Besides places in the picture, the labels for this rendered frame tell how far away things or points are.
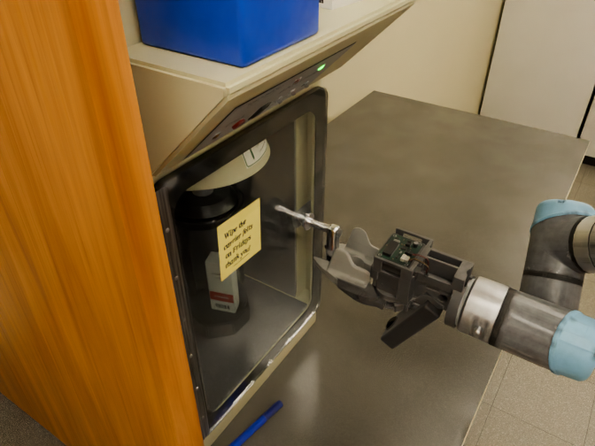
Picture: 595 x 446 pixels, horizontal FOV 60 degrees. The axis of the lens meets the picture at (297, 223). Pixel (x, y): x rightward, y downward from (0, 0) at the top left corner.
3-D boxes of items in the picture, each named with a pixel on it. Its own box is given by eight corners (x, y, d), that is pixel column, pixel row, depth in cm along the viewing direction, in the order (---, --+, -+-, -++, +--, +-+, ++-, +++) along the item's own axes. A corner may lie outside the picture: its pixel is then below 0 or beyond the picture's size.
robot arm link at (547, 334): (581, 383, 63) (589, 390, 55) (490, 345, 67) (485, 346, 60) (603, 323, 63) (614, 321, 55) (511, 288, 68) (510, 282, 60)
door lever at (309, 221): (311, 259, 79) (302, 269, 78) (312, 209, 74) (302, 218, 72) (342, 272, 77) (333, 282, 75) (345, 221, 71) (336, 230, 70)
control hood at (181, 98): (128, 172, 44) (102, 54, 38) (324, 63, 65) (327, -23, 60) (235, 215, 38) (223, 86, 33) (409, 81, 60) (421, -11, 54)
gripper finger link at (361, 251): (337, 211, 75) (392, 235, 71) (336, 242, 79) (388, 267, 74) (324, 221, 73) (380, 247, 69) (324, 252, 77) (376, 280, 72)
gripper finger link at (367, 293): (346, 263, 73) (405, 281, 69) (345, 272, 74) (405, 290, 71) (333, 284, 69) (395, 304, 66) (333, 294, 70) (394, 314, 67)
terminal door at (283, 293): (196, 441, 69) (143, 188, 45) (316, 304, 89) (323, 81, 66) (200, 444, 69) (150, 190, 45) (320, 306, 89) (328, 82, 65)
